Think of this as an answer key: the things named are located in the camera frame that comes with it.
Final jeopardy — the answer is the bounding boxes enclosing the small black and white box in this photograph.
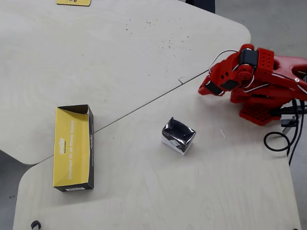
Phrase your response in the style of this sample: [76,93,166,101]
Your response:
[161,116,197,156]

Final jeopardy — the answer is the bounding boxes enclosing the white servo wire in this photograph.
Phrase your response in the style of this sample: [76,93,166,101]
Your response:
[208,49,240,72]

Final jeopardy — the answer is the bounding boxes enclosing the yellow card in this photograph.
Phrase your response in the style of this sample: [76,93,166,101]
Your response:
[56,0,92,7]

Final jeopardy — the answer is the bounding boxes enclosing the looped black cable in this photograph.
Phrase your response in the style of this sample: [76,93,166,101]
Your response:
[263,98,300,152]

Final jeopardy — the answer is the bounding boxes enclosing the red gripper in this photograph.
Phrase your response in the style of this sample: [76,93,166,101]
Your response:
[198,54,254,97]

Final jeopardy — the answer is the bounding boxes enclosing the black table clamp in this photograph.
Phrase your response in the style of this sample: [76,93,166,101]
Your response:
[278,105,300,135]

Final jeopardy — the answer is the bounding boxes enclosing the red perforated robot base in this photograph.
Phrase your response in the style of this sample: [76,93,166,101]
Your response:
[239,99,283,127]

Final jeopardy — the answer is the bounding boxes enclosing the yellow and black open box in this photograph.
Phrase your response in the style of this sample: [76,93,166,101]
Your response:
[52,104,94,192]

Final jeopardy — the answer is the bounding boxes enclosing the straight black cable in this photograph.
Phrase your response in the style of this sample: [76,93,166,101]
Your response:
[288,99,307,166]

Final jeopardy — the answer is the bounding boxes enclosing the dark furniture piece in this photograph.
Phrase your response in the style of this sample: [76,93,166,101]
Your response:
[185,0,216,13]

